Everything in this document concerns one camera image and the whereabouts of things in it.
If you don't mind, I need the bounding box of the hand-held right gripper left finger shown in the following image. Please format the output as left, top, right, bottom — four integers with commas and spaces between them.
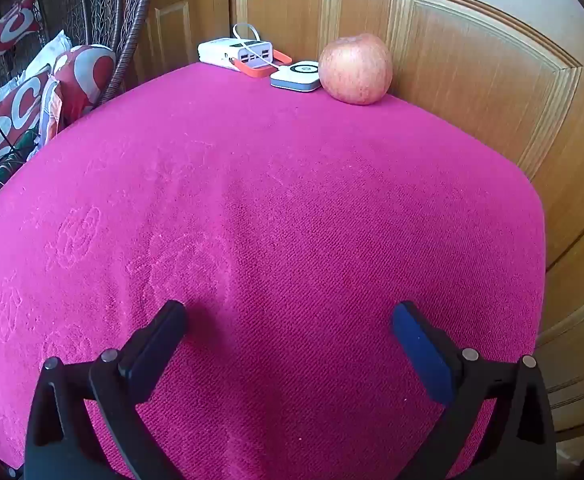
24, 300, 189, 480

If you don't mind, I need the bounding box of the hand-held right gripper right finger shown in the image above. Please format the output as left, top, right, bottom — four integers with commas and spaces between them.
391, 301, 558, 480

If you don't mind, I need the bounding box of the magenta embossed tablecloth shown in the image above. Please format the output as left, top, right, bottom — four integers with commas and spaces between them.
0, 62, 547, 480

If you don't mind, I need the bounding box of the flat red white patterned cushion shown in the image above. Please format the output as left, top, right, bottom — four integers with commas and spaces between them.
0, 71, 58, 171

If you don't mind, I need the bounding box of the round red white patterned pillow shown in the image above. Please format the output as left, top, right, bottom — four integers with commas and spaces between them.
53, 45, 117, 126

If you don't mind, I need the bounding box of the red apple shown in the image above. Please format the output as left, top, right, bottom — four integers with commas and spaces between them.
318, 33, 393, 106

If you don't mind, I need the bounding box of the wooden door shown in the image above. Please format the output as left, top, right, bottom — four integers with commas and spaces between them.
139, 0, 584, 461

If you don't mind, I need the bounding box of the white power bank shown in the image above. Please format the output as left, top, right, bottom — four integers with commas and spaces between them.
198, 38, 277, 70

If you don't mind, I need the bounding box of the brown wicker hanging chair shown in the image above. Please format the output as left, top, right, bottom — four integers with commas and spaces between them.
0, 0, 155, 111

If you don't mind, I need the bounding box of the small red white patterned pillow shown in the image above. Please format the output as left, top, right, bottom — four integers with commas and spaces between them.
0, 0, 43, 67

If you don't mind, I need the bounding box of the orange silicone strap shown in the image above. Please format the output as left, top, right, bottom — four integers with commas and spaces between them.
229, 49, 293, 80

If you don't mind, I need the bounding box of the white square wireless charger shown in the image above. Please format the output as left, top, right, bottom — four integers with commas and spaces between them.
270, 60, 321, 94

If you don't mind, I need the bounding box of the white charging cable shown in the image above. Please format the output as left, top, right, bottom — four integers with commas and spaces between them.
232, 23, 279, 72

